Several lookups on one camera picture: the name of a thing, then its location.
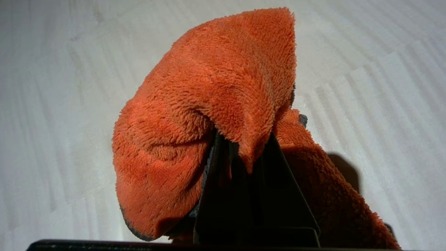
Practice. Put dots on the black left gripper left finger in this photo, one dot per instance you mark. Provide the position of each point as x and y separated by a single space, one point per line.
223 209

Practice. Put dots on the orange microfibre cloth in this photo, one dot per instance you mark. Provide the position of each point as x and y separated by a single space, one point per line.
216 87

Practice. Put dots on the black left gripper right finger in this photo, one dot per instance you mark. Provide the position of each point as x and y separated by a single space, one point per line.
282 209

